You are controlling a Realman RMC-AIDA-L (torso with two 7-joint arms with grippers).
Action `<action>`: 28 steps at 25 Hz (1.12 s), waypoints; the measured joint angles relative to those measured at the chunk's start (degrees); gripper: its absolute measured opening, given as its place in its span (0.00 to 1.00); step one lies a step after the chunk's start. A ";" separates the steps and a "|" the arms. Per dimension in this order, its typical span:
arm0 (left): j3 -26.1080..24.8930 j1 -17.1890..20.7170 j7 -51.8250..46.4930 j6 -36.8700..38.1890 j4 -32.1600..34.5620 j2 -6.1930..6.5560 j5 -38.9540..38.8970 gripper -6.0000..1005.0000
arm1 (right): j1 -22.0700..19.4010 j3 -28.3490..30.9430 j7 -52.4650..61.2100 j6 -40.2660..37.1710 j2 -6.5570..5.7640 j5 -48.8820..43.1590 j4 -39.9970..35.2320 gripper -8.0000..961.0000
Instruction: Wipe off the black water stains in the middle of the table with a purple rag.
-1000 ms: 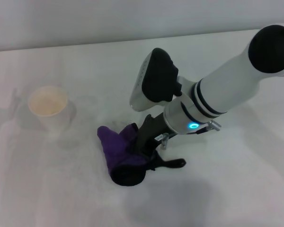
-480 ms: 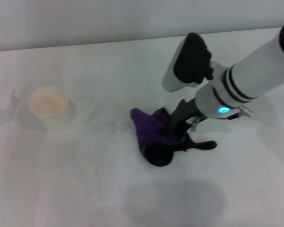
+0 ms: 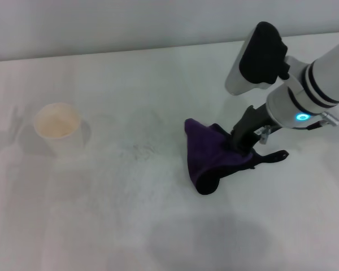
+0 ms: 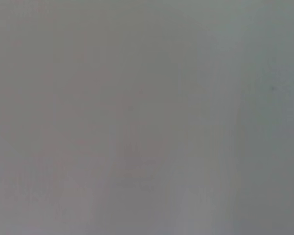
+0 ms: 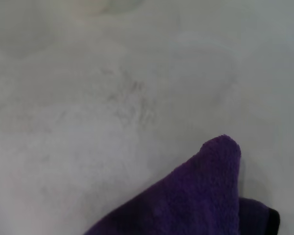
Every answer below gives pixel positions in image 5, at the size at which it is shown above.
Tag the purple rag with black trim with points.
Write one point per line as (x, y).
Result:
(198, 195)

